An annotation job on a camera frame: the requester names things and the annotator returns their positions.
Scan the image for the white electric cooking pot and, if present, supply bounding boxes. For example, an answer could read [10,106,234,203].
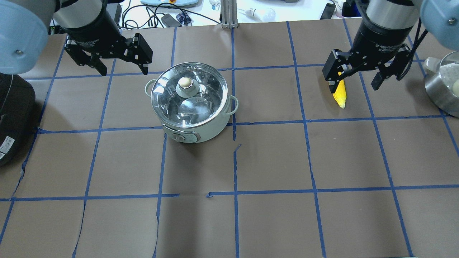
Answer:
[145,62,239,143]

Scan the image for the yellow corn cob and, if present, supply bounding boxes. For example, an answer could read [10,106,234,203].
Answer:
[333,80,346,109]

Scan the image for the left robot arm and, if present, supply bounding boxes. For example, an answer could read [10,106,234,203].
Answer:
[0,0,153,76]

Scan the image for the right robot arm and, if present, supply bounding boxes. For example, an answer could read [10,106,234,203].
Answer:
[322,0,459,93]

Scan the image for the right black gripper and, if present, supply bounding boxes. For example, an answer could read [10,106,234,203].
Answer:
[322,19,413,94]

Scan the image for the aluminium frame post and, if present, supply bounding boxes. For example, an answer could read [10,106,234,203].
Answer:
[220,0,239,28]

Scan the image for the black rice cooker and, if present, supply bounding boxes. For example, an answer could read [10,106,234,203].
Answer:
[0,73,36,166]

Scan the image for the steel bowl with food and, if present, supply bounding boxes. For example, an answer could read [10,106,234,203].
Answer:
[423,51,459,118]

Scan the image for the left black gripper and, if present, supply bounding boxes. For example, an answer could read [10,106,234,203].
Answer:
[54,8,153,76]

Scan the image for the glass pot lid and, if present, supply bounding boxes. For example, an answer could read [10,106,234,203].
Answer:
[145,62,232,128]

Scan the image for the black power adapter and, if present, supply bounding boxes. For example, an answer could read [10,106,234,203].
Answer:
[161,14,182,28]

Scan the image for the white light bulb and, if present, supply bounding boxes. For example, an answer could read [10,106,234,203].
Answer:
[243,8,276,22]

